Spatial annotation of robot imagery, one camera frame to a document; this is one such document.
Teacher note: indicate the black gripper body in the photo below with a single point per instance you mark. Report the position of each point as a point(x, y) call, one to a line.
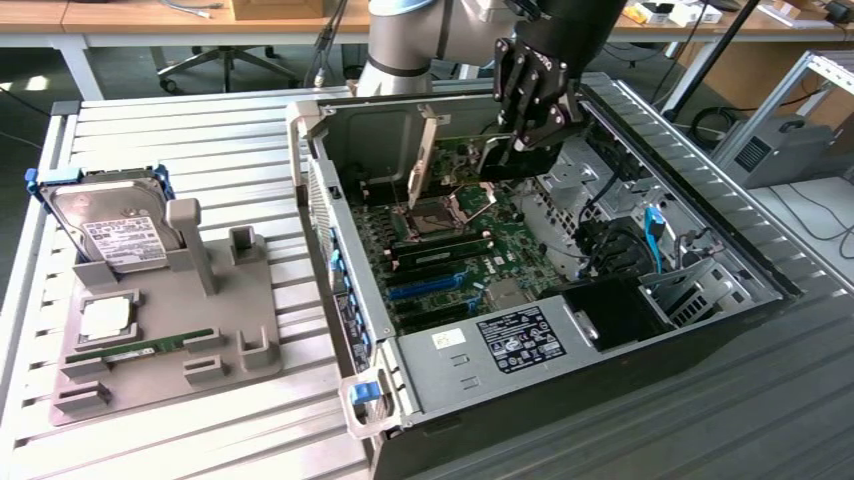
point(574, 30)

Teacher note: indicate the green graphics card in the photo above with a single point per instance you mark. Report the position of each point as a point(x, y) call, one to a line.
point(461, 155)

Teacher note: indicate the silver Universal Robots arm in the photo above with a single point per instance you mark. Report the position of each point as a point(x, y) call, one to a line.
point(401, 40)

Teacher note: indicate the silver drive cage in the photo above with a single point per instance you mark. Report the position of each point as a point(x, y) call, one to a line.
point(568, 200)

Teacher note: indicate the metal socket cover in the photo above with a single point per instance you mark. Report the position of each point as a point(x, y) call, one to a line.
point(475, 200)

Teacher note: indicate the black slanted pole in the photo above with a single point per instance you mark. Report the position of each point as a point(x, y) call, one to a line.
point(717, 50)

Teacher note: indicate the green motherboard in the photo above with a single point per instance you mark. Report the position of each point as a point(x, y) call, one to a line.
point(507, 240)

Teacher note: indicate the wooden desk with clutter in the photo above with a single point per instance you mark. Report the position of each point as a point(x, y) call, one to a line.
point(768, 29)

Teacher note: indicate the CPU socket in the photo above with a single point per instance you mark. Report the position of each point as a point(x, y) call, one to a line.
point(430, 224)

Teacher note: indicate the black installed RAM stick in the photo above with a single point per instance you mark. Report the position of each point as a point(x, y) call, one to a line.
point(447, 255)

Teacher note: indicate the grey computer tower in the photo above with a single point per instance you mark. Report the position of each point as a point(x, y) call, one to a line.
point(788, 150)

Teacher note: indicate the cardboard box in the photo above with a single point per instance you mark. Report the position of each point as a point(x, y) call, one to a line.
point(281, 9)

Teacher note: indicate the blue expansion slot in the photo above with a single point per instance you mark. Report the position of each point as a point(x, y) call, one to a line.
point(427, 282)

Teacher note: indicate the silver perforated disk bay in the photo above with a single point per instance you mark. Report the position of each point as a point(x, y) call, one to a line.
point(694, 295)

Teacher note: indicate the office chair base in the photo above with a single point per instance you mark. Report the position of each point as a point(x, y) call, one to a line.
point(229, 65)

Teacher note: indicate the black expansion slot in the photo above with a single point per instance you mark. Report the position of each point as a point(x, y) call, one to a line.
point(434, 317)

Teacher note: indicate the grey power supply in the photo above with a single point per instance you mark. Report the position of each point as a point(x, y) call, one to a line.
point(441, 370)

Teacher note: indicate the black open PC case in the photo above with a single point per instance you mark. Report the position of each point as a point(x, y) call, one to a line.
point(601, 390)

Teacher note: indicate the wooden desk with white legs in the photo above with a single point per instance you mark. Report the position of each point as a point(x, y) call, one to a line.
point(134, 25)

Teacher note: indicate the blue case latch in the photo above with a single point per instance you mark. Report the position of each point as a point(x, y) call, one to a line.
point(363, 392)

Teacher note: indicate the silver hard disk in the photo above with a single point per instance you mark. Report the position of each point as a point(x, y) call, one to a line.
point(114, 225)

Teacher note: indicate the blue disk caddy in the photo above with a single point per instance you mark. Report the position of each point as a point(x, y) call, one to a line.
point(60, 176)

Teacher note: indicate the green RAM stick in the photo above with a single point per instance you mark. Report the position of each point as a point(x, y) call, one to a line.
point(167, 343)

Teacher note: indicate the silver CPU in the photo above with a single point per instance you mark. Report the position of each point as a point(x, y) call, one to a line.
point(107, 317)

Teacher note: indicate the grey parts rack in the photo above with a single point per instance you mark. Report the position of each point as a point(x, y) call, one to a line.
point(167, 395)

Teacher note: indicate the aluminium profile frame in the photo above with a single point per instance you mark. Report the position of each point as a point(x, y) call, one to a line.
point(817, 65)

